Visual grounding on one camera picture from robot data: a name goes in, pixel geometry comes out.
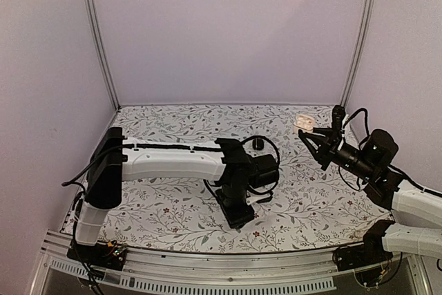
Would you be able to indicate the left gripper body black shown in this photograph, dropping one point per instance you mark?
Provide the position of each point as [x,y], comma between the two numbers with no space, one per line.
[231,206]

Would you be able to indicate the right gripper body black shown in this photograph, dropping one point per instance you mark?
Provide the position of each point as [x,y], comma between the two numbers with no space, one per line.
[331,148]

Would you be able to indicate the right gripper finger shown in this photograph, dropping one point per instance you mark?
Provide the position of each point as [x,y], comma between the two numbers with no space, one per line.
[323,131]
[314,143]

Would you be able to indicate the white charging case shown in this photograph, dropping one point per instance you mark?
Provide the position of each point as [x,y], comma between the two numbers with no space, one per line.
[303,123]

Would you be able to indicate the black earbud charging case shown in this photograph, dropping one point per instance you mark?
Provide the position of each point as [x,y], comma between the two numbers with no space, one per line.
[258,144]

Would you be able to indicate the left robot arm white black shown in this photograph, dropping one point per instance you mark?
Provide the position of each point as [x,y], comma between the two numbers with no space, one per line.
[240,178]

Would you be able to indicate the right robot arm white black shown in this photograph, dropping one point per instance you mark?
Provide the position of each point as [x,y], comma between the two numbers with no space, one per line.
[385,187]

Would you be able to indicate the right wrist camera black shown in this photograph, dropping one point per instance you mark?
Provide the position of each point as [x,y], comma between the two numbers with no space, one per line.
[337,118]

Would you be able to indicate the aluminium front rail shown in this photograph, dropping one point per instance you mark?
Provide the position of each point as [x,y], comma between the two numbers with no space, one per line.
[148,271]

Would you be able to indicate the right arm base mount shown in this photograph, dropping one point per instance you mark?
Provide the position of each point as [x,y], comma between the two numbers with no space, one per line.
[362,250]

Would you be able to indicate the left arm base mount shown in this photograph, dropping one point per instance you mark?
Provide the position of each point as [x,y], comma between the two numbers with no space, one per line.
[111,255]

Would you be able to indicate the right aluminium corner post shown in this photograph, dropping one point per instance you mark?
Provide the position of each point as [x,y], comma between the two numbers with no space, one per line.
[363,29]

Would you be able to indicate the aluminium corner post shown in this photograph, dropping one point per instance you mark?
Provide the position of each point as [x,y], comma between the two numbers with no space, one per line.
[109,83]
[363,29]

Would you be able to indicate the left aluminium corner post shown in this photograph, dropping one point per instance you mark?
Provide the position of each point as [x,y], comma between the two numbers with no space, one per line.
[109,83]

